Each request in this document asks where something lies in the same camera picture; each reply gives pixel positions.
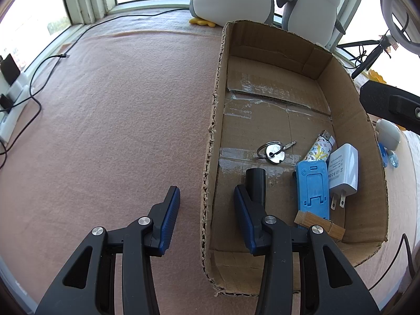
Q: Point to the white power strip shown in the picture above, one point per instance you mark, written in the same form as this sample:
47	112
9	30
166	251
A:
13	118

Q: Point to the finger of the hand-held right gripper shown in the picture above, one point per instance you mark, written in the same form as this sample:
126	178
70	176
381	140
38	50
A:
384	101

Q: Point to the wooden clothespin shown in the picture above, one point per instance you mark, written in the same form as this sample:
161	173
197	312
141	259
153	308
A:
328	228

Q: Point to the blue glass perfume bottle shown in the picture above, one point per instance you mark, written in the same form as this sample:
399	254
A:
393	161

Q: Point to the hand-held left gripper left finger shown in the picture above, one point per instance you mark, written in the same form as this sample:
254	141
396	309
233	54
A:
170	220

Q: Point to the black tripod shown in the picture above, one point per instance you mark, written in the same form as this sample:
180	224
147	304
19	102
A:
364	64

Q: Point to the blue plastic phone stand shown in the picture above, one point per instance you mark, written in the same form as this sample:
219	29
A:
311	183

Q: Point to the yellow leaf-shaped tray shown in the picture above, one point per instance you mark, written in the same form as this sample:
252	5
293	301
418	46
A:
377	76

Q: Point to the pink blanket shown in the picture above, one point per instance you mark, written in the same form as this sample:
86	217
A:
115	121

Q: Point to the white charger adapter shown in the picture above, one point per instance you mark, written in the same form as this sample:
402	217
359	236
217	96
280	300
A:
343	170

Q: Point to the white domed earbud case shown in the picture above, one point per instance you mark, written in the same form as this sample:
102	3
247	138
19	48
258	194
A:
388	134

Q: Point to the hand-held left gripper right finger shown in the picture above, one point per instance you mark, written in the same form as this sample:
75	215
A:
244	223

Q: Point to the black power adapter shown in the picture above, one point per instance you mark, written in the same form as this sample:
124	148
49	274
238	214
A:
5	101
10	67

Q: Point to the white patterned lighter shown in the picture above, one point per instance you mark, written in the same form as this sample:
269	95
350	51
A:
320	149

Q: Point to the cardboard box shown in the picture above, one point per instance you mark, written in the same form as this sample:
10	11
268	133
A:
262	121

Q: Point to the black cylindrical tube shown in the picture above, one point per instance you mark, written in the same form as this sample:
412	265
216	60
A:
256	180

